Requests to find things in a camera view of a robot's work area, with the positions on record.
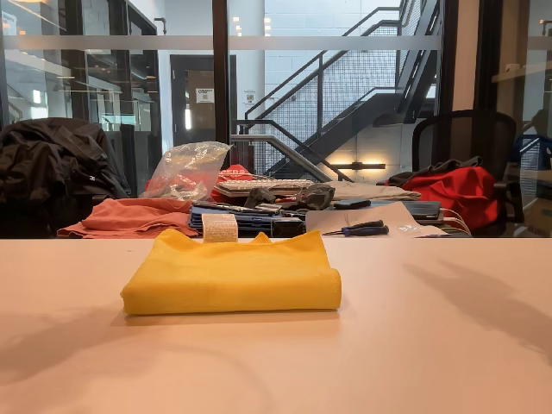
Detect red cloth with white letters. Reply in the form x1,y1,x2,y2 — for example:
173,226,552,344
210,163,254,204

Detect beige folded cloth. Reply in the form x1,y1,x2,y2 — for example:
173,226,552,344
331,179,423,202

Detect blue handled screwdriver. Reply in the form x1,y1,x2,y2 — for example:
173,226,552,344
340,224,390,237

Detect black mesh office chair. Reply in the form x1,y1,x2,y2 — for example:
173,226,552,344
411,109,525,237

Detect dark glass door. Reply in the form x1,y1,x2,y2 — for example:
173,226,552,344
169,53,237,147

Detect clear plastic zip bag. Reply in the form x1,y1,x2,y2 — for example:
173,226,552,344
140,140,234,203

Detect orange shirt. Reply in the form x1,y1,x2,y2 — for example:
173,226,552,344
56,197,204,239

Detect black phone pouch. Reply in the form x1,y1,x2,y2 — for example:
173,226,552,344
333,198,373,210

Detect white charging cable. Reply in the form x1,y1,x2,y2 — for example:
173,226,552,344
442,216,469,235
439,206,471,231

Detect black jacket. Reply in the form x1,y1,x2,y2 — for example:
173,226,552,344
0,116,131,238

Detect yellow microfiber towel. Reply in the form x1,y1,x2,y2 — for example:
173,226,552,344
119,214,342,316

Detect red bag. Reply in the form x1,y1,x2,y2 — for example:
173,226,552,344
387,165,501,231

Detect blue folder stack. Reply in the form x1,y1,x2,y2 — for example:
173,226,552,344
188,205,305,237

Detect black handled screwdriver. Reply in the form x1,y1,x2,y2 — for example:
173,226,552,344
323,219,385,235

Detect black metal staircase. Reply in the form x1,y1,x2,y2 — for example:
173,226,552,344
230,0,445,182

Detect white keyboard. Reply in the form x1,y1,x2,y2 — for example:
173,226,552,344
215,177,314,198

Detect grey plastic packet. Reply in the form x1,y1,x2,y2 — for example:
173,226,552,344
244,186,277,209
297,182,336,212

